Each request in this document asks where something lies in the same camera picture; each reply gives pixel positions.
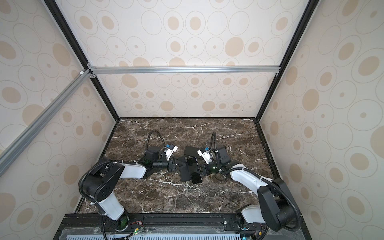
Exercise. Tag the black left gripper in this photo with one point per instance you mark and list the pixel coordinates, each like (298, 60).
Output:
(171, 165)

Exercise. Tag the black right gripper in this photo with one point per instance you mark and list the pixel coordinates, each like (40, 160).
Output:
(207, 172)

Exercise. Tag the black phone case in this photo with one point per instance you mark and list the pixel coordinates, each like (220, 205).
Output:
(193, 152)
(184, 171)

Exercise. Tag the black smartphone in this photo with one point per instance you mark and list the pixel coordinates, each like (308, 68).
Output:
(196, 177)

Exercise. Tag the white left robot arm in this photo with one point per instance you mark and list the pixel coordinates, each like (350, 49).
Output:
(98, 184)

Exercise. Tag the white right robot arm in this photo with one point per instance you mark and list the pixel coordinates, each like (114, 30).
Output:
(276, 208)

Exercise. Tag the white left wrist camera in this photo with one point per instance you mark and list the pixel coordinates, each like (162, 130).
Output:
(169, 150)

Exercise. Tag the silver aluminium rail back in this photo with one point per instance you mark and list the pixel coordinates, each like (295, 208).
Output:
(184, 70)

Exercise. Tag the silver aluminium rail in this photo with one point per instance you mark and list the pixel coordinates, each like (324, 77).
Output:
(184, 70)
(26, 137)

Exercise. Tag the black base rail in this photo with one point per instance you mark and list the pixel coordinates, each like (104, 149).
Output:
(208, 226)

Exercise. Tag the silver aluminium rail left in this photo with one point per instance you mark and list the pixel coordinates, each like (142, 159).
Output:
(26, 137)

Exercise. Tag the black corner frame post right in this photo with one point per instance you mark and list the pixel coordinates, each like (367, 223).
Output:
(304, 21)

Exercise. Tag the black corner frame post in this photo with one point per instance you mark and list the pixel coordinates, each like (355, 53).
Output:
(304, 21)
(74, 44)

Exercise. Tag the black corner frame post left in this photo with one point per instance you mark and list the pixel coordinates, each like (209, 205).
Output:
(74, 44)

